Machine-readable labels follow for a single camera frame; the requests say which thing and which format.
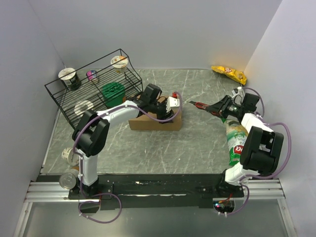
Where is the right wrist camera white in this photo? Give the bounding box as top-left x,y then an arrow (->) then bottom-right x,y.
232,86 -> 243,99

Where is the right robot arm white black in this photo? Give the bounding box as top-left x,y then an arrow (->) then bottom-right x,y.
206,93 -> 284,197

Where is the orange labelled tin can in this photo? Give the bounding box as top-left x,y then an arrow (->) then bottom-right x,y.
59,166 -> 79,190

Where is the small purple yogurt cup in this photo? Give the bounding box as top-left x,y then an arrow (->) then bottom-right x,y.
86,70 -> 98,83

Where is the green lidded jar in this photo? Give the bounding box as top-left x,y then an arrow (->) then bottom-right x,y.
102,82 -> 126,108

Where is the red black utility knife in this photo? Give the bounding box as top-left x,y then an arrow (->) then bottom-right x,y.
190,101 -> 210,112

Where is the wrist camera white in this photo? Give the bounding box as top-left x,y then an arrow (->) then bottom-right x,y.
232,86 -> 243,99
166,92 -> 180,112

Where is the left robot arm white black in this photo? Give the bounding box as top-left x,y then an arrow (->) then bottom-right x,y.
72,83 -> 183,198

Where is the yogurt cup peach label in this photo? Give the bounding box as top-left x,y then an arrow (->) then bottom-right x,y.
111,55 -> 128,73

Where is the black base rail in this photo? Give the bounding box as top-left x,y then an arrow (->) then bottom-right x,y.
68,174 -> 244,213

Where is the dark labelled yogurt cup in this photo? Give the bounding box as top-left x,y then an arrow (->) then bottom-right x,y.
58,68 -> 81,91

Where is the brown cardboard express box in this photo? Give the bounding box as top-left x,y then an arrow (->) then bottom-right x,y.
128,107 -> 182,131

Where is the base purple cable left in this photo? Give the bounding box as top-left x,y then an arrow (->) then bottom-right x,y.
78,192 -> 122,225

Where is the yellow lays chips bag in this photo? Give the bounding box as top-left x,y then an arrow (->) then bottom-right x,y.
211,66 -> 247,85

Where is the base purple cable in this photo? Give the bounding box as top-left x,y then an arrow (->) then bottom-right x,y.
218,182 -> 250,218
78,192 -> 122,225

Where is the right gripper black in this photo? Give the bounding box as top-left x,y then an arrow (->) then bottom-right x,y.
205,95 -> 243,119

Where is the white chobani yogurt cup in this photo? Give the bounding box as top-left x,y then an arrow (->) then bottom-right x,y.
61,148 -> 79,166

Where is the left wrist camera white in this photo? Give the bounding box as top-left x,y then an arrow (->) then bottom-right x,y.
166,92 -> 180,112

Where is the green cassava chips bag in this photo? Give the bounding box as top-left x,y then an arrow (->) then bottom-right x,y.
221,118 -> 248,166

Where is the black wire rack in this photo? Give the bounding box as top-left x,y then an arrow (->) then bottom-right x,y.
44,48 -> 143,128

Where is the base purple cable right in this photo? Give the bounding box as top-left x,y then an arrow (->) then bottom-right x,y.
218,182 -> 250,218

